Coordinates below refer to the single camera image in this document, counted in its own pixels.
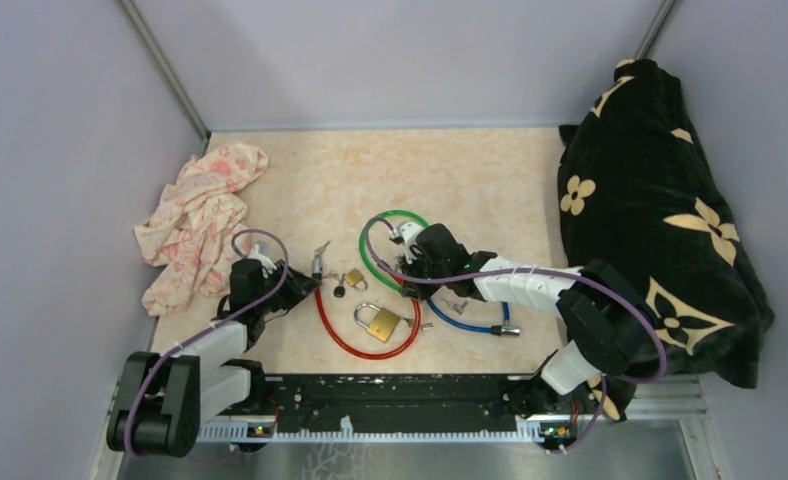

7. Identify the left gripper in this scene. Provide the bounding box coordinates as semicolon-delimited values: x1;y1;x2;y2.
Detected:
255;258;322;314

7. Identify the red cable lock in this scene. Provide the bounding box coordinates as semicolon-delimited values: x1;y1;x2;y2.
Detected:
312;257;422;361

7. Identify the red lock key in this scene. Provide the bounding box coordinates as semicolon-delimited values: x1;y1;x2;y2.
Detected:
314;240;331;258

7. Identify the black-headed key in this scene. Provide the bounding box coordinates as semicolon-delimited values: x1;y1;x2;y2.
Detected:
333;280;346;298

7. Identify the small brass padlock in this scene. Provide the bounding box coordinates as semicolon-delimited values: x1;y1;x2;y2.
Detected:
344;268;369;292

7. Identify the green cable lock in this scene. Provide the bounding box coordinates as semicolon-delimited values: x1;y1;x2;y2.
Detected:
358;209;429;292

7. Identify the small key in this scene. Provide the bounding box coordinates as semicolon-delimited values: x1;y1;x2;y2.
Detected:
443;299;468;316

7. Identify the silver key bunch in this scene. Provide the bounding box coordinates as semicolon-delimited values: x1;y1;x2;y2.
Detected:
401;317;434;331

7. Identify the large brass padlock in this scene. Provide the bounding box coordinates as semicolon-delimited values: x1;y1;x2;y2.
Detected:
353;303;402;343

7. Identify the blue cable lock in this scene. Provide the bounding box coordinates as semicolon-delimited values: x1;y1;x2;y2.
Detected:
427;299;521;337

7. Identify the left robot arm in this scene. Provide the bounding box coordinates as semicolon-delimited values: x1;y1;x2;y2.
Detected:
106;258;323;457

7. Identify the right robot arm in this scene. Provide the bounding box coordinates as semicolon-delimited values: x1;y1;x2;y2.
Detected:
390;221;652;412

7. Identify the pink patterned cloth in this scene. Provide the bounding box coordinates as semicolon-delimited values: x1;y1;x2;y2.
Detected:
134;143;270;317

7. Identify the black floral blanket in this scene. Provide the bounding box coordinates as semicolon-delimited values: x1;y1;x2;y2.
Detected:
557;59;775;389

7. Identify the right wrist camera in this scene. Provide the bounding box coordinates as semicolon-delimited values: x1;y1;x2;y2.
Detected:
390;221;425;248

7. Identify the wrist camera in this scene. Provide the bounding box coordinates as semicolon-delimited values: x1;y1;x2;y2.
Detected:
390;221;425;248
246;241;276;273

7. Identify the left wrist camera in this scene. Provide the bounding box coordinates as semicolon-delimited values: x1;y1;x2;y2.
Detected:
246;241;276;273

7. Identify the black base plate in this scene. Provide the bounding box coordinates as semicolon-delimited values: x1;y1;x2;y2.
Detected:
222;374;595;434

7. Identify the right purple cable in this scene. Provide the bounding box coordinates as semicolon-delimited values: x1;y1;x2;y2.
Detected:
363;215;670;456

